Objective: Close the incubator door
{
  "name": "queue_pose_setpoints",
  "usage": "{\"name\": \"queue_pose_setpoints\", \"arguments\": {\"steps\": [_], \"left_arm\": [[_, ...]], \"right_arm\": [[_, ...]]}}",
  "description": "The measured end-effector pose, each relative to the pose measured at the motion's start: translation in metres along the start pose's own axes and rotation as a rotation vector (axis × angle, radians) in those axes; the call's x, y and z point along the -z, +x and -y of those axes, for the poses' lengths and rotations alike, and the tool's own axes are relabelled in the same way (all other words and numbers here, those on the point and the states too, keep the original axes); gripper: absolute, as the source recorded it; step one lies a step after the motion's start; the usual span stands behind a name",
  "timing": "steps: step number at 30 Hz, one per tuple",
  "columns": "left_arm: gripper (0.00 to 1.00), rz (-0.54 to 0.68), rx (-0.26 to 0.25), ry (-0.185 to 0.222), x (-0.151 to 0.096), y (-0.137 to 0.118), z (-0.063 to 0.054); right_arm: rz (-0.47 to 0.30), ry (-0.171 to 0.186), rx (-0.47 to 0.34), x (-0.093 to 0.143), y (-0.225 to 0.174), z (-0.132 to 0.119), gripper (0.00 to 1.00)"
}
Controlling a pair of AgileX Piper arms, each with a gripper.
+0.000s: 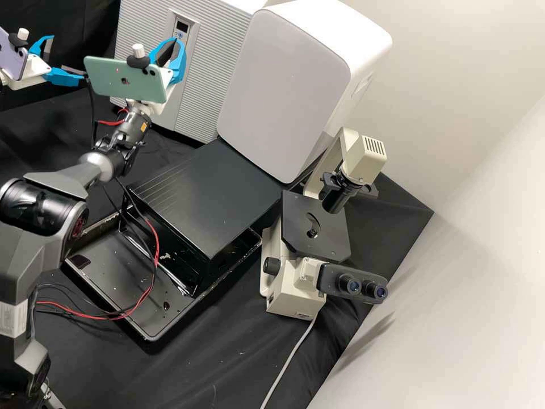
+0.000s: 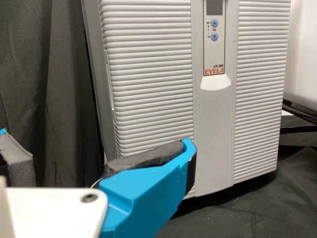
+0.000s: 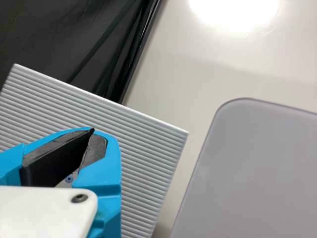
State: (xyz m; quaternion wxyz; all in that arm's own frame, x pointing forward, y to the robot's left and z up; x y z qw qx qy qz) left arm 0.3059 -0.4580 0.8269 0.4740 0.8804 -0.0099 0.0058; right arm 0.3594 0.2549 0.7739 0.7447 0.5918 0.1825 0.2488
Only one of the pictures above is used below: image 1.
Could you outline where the left wrist camera phone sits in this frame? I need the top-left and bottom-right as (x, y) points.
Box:
(0, 27), (31, 82)

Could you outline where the cream microscope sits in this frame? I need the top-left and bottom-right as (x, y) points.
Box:
(259, 126), (389, 321)

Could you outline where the black tray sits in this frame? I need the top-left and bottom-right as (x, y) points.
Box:
(64, 200), (264, 343)

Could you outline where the incubator door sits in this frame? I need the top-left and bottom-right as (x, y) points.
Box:
(108, 0), (259, 145)

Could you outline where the right wrist camera phone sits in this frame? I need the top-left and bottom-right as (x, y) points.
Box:
(83, 43), (171, 105)

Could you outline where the black platform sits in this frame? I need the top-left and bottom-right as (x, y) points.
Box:
(125, 138), (291, 297)

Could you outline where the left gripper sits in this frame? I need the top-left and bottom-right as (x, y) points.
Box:
(0, 35), (89, 91)

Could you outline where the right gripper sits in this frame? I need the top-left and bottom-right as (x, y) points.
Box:
(124, 37), (188, 116)

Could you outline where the wrist camera phone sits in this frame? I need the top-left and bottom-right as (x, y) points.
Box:
(0, 27), (31, 82)
(83, 43), (171, 105)

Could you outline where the grey cable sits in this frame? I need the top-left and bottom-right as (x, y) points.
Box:
(258, 317), (321, 409)

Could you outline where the white incubator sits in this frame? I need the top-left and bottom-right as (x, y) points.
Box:
(200, 0), (274, 12)

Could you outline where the white box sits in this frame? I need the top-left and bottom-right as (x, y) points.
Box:
(216, 3), (393, 185)

